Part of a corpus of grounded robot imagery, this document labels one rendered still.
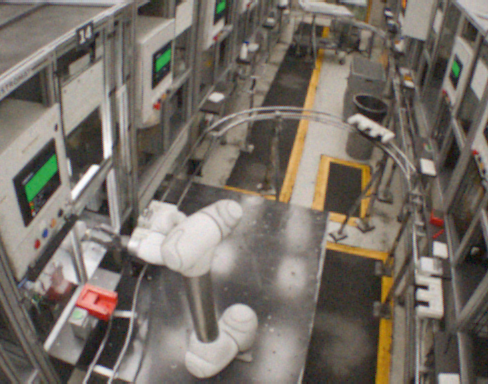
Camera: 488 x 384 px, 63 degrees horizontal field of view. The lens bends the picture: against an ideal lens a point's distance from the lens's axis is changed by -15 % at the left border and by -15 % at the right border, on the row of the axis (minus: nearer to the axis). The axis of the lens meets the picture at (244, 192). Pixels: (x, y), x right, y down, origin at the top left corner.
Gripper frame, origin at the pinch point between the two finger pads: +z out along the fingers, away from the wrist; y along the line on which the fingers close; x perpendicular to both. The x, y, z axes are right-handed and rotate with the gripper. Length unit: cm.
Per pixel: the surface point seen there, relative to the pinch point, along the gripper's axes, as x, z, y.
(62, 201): 28, -6, 44
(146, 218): -27.8, -16.8, -8.4
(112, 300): 28.7, -22.5, -7.1
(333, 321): -62, -134, -100
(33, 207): 47, -9, 58
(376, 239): -159, -163, -101
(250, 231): -63, -66, -33
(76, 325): 52, -17, 1
